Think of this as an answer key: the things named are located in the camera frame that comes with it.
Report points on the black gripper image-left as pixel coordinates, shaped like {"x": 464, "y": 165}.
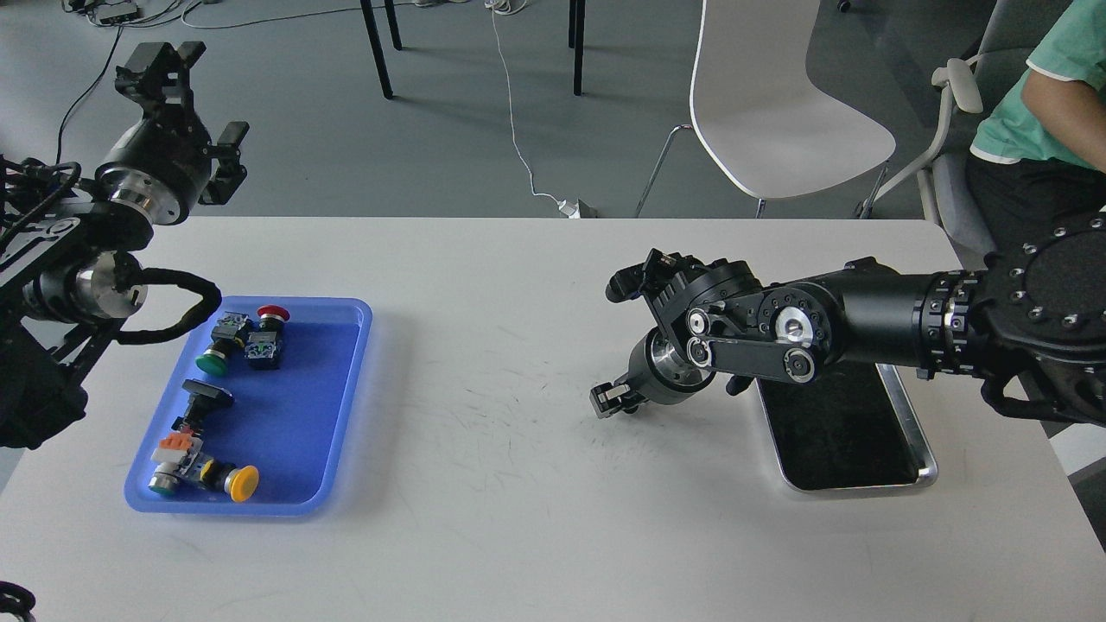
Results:
{"x": 161, "y": 164}

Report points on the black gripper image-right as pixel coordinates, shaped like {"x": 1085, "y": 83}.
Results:
{"x": 655, "y": 374}

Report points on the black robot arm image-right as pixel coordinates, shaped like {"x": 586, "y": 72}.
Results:
{"x": 1029, "y": 325}

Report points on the silver metal tray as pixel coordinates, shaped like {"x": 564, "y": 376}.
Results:
{"x": 852, "y": 432}

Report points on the blue plastic tray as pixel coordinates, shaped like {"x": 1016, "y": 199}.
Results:
{"x": 290, "y": 423}

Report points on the white power adapter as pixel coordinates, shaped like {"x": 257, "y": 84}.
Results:
{"x": 576, "y": 209}

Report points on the black table leg left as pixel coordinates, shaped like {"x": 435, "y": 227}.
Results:
{"x": 367, "y": 11}

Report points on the black table leg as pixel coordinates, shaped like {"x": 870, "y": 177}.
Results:
{"x": 367, "y": 11}
{"x": 576, "y": 34}

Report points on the white plastic chair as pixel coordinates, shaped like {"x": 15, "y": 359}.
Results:
{"x": 755, "y": 111}

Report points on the orange grey contact block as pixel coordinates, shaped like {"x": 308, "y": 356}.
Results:
{"x": 179, "y": 459}

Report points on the black table leg right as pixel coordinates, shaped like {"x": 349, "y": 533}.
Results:
{"x": 576, "y": 34}

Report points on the person in green shirt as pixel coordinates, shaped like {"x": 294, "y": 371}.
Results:
{"x": 1039, "y": 158}

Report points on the grey office chair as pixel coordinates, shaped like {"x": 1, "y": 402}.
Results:
{"x": 969, "y": 90}

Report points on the red push button switch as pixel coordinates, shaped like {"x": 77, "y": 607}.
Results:
{"x": 265, "y": 343}

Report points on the green push button switch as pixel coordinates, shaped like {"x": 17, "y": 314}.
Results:
{"x": 227, "y": 336}

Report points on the black selector switch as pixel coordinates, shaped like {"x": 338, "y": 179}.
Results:
{"x": 203, "y": 400}

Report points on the yellow push button switch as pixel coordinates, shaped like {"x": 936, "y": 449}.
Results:
{"x": 238, "y": 482}

